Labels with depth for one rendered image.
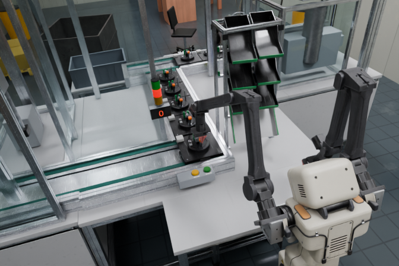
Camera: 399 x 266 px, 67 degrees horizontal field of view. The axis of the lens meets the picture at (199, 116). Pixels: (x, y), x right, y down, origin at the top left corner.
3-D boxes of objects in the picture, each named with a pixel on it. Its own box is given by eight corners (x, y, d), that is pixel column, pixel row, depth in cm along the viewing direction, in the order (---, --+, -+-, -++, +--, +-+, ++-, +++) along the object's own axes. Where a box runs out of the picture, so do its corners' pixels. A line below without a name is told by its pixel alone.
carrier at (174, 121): (210, 131, 201) (209, 116, 194) (175, 139, 197) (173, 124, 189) (199, 112, 221) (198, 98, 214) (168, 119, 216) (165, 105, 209)
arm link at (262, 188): (262, 205, 114) (274, 201, 116) (254, 179, 117) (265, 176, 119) (250, 208, 122) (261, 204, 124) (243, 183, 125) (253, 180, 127)
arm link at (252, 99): (243, 88, 114) (264, 86, 118) (225, 91, 126) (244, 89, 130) (254, 203, 115) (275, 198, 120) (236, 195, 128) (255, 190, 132)
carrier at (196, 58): (202, 62, 294) (201, 50, 286) (178, 66, 289) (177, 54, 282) (195, 53, 313) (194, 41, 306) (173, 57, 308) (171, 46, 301)
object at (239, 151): (325, 159, 189) (326, 155, 188) (79, 228, 159) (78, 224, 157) (238, 69, 302) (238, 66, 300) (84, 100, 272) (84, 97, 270)
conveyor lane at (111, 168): (223, 165, 186) (223, 153, 181) (84, 202, 169) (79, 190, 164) (209, 138, 209) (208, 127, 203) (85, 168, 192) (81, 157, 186)
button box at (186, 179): (215, 180, 171) (214, 172, 168) (179, 189, 167) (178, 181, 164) (211, 171, 177) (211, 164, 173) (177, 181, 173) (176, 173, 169)
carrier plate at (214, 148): (223, 155, 181) (223, 152, 180) (185, 164, 176) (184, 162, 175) (211, 132, 200) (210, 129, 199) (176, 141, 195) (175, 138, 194)
